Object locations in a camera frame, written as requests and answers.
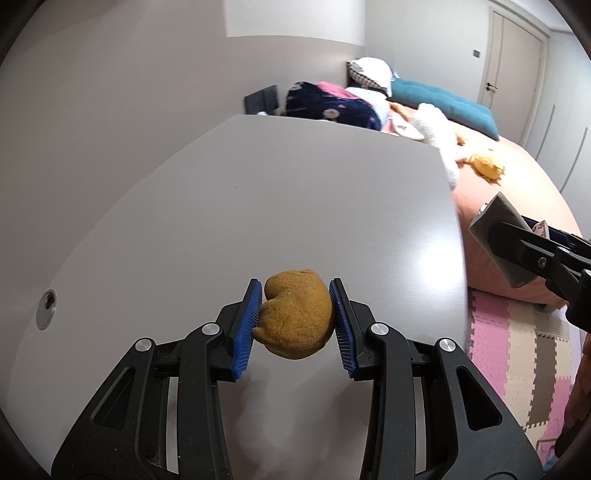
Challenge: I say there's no beige wardrobe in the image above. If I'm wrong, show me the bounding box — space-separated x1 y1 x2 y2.
526 28 591 217

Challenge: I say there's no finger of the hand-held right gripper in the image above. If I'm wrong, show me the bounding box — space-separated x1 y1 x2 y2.
547 228 591 259
490 222 591 301

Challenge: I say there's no white goose plush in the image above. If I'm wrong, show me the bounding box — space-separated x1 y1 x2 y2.
409 102 462 190

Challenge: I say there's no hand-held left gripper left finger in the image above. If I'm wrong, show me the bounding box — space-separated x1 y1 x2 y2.
51 278 264 480

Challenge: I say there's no grey sponge block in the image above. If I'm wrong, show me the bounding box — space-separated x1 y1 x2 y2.
468 191 539 289

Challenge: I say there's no brown plush toy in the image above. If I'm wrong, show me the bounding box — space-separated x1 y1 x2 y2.
253 268 336 360

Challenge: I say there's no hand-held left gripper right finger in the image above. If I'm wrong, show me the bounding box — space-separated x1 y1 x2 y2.
328 277 543 480

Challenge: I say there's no yellow duck plush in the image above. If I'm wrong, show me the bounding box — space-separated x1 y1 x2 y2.
455 152 505 181

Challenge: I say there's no beige room door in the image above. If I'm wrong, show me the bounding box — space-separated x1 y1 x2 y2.
478 9 550 121

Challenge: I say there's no checked pillow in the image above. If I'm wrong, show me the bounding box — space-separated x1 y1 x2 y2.
346 56 395 99

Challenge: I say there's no pink blanket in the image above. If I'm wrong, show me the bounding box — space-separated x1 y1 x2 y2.
316 82 365 101

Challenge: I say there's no round table cable grommet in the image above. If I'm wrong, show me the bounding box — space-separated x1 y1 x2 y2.
37 290 58 329

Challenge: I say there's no bed with orange sheet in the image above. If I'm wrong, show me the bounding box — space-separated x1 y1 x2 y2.
383 99 583 308

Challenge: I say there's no teal cushion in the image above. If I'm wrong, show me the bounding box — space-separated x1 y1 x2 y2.
387 78 501 141

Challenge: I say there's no pink and beige foam mat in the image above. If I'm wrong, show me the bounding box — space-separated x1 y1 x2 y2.
466 288 587 467

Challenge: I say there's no navy printed blanket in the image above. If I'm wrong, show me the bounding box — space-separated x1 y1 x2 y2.
284 82 383 132

